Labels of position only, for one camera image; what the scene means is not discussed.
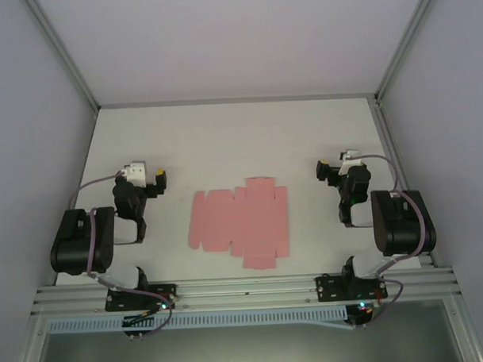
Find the pink paper box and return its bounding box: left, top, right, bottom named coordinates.
left=184, top=175, right=291, bottom=273

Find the black connector board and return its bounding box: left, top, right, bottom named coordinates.
left=346, top=302, right=375, bottom=331
left=121, top=314, right=153, bottom=341

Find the grey metal sheet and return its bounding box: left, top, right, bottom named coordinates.
left=38, top=320, right=462, bottom=362

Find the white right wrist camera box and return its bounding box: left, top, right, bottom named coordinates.
left=338, top=148, right=363, bottom=175

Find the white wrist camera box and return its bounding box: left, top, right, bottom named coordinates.
left=338, top=148, right=363, bottom=175
left=120, top=160, right=148, bottom=190

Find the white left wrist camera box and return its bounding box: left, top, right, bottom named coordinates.
left=120, top=160, right=148, bottom=190

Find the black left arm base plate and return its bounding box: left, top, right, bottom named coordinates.
left=105, top=283, right=179, bottom=313

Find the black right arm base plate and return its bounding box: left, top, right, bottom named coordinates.
left=315, top=273, right=389, bottom=305

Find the aluminium frame crossbar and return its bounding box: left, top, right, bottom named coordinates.
left=97, top=91, right=379, bottom=110

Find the aluminium mounting rail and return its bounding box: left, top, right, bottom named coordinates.
left=29, top=264, right=458, bottom=317

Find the aluminium frame post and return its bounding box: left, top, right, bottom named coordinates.
left=371, top=0, right=447, bottom=106
left=22, top=0, right=102, bottom=114

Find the white slotted cable duct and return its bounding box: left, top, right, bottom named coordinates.
left=45, top=306, right=349, bottom=337

